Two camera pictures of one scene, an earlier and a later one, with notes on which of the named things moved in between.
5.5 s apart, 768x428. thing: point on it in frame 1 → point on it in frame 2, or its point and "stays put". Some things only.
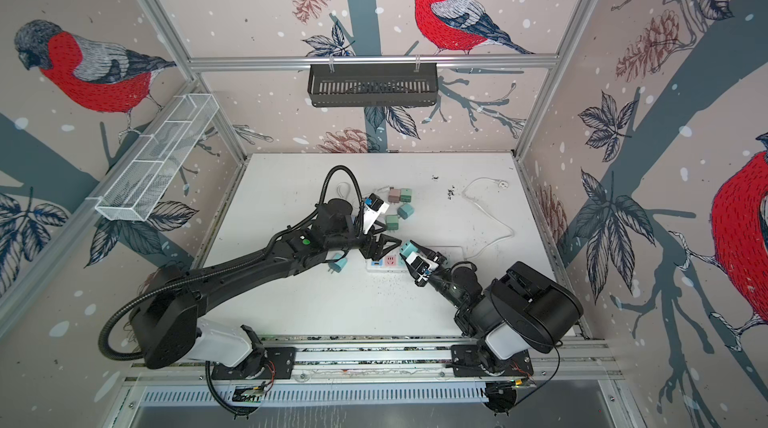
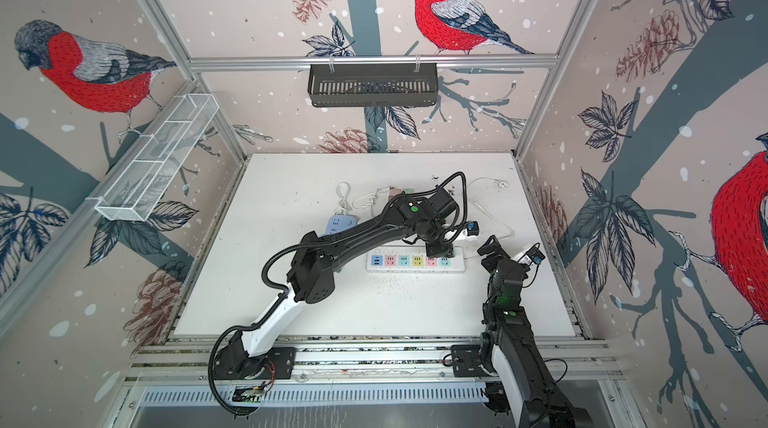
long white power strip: [395, 263] stays put
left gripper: [370, 250] → [445, 250]
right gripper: [436, 255] → [502, 258]
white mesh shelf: [155, 157] stays put
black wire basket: [372, 87] stays put
